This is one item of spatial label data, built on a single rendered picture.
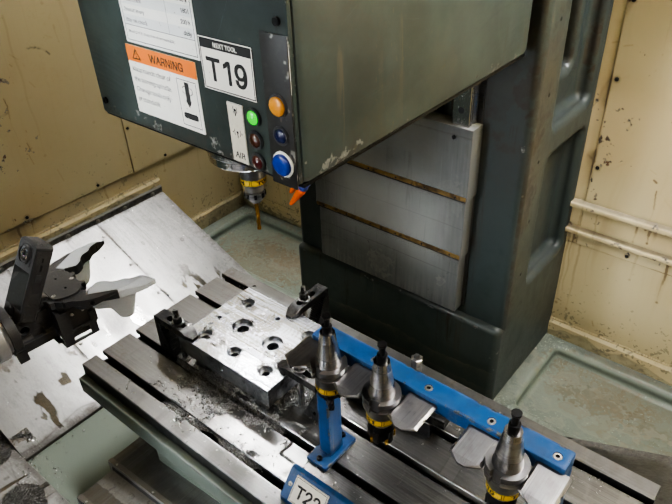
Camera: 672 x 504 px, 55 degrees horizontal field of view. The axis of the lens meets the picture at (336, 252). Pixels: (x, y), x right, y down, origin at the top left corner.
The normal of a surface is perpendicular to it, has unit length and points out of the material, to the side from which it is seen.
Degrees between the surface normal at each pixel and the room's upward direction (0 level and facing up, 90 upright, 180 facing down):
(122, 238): 24
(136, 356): 0
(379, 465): 0
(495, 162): 90
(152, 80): 90
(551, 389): 0
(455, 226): 90
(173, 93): 90
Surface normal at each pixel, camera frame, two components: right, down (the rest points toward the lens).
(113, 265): 0.29, -0.61
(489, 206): -0.63, 0.46
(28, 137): 0.77, 0.34
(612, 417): -0.04, -0.82
